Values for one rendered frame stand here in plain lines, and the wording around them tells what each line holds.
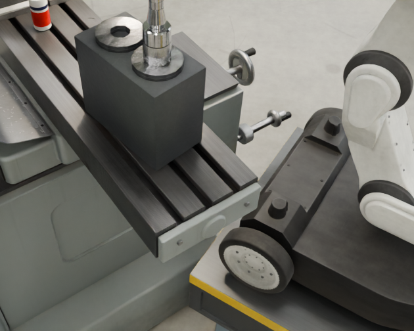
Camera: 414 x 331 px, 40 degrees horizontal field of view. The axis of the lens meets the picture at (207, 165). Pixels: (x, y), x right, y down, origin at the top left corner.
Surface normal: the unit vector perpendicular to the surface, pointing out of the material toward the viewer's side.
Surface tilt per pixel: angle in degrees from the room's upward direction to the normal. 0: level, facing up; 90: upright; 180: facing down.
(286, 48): 0
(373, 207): 90
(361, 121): 90
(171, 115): 90
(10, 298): 90
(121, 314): 68
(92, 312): 0
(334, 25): 0
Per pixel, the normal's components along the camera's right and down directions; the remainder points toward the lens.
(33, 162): 0.59, 0.63
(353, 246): 0.05, -0.65
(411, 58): -0.52, 0.63
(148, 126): -0.71, 0.51
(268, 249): 0.29, -0.47
